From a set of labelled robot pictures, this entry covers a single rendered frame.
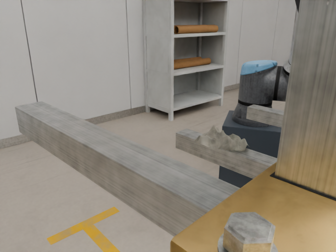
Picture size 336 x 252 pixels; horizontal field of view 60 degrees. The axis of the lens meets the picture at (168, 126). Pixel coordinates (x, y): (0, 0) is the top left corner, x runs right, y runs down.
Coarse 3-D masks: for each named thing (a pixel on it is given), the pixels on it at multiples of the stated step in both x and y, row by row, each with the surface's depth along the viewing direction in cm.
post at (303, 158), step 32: (320, 0) 12; (320, 32) 12; (320, 64) 12; (288, 96) 14; (320, 96) 13; (288, 128) 14; (320, 128) 13; (288, 160) 15; (320, 160) 14; (320, 192) 14
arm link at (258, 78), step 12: (264, 60) 129; (240, 72) 130; (252, 72) 122; (264, 72) 121; (276, 72) 121; (240, 84) 130; (252, 84) 124; (264, 84) 122; (276, 84) 120; (240, 96) 130; (252, 96) 126; (264, 96) 125; (276, 96) 123
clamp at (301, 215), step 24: (240, 192) 14; (264, 192) 14; (288, 192) 14; (312, 192) 14; (216, 216) 12; (264, 216) 12; (288, 216) 12; (312, 216) 12; (192, 240) 11; (216, 240) 11; (288, 240) 11; (312, 240) 11
